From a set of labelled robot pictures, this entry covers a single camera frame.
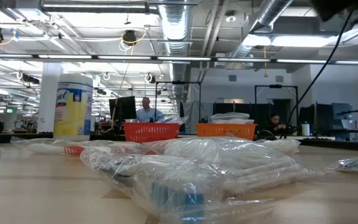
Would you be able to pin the bagged white cotton balls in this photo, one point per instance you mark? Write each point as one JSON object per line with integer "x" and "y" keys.
{"x": 228, "y": 155}

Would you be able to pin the bagged toothbrush blue bristles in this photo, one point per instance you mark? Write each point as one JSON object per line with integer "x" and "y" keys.
{"x": 179, "y": 199}

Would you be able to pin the bagged silver nail clipper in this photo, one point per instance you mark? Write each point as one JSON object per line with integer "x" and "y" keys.
{"x": 357, "y": 163}

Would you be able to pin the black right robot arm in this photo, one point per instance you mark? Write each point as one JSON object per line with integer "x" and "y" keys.
{"x": 337, "y": 7}

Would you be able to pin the person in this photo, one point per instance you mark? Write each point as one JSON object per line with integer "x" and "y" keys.
{"x": 148, "y": 113}
{"x": 273, "y": 124}

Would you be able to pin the small red mesh basket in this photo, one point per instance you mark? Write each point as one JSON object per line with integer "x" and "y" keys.
{"x": 151, "y": 132}

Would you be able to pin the orange mesh basket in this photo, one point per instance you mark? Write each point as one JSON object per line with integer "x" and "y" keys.
{"x": 225, "y": 131}

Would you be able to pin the black partition panel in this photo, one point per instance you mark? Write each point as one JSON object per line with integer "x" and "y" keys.
{"x": 235, "y": 107}

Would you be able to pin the black background monitor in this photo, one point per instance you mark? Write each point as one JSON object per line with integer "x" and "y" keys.
{"x": 123, "y": 107}

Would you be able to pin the rig LED light bar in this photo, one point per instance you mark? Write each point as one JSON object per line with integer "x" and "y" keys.
{"x": 213, "y": 59}

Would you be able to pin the Lysol wipes canister yellow label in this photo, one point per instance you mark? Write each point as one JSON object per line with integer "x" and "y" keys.
{"x": 73, "y": 109}

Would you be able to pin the round ceiling sensor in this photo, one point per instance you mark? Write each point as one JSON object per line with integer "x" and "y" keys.
{"x": 230, "y": 17}

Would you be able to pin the white cup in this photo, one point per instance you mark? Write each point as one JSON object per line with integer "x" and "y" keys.
{"x": 305, "y": 130}

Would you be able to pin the white building column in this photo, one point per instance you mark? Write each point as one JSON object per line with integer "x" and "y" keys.
{"x": 47, "y": 105}

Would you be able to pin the black desk monitor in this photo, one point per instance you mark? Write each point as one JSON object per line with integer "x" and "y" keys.
{"x": 322, "y": 118}

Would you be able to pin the silver air duct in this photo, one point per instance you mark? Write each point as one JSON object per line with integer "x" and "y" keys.
{"x": 272, "y": 12}
{"x": 174, "y": 25}

